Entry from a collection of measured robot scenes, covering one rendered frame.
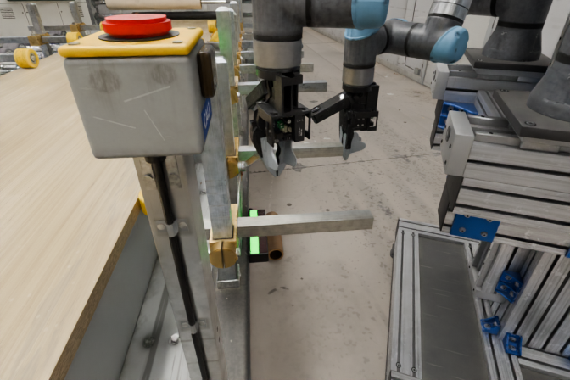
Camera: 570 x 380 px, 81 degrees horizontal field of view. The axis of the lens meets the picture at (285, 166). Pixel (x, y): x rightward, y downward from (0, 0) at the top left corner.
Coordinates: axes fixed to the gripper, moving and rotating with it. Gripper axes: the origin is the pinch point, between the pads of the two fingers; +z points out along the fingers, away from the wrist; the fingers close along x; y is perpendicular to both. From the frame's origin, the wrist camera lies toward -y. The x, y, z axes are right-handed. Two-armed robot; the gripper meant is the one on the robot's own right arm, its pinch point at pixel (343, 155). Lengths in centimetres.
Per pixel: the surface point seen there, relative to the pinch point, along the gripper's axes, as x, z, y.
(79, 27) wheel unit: 173, -14, -136
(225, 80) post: -5.6, -23.8, -29.2
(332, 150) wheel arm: -1.5, -2.7, -3.3
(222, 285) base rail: -31.2, 10.6, -32.1
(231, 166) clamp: -8.5, -3.8, -29.6
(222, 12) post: 19.4, -34.9, -29.9
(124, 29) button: -57, -41, -30
